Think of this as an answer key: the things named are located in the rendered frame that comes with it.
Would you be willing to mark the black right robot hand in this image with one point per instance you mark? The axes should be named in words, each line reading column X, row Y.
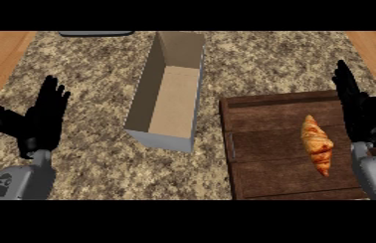
column 356, row 107

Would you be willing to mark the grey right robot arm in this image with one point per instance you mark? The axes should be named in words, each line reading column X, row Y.
column 365, row 169

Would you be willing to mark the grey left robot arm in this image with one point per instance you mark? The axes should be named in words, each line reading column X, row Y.
column 27, row 179

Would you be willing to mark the open cardboard box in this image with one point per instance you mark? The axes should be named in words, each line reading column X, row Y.
column 169, row 91

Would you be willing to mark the golden brown croissant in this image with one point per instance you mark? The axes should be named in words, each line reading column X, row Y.
column 318, row 144

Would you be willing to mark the dark brown wooden tray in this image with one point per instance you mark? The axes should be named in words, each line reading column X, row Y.
column 290, row 147

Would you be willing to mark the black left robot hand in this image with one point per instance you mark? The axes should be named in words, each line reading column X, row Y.
column 45, row 119

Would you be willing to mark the dark grey flat appliance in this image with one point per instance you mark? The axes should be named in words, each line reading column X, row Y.
column 97, row 33

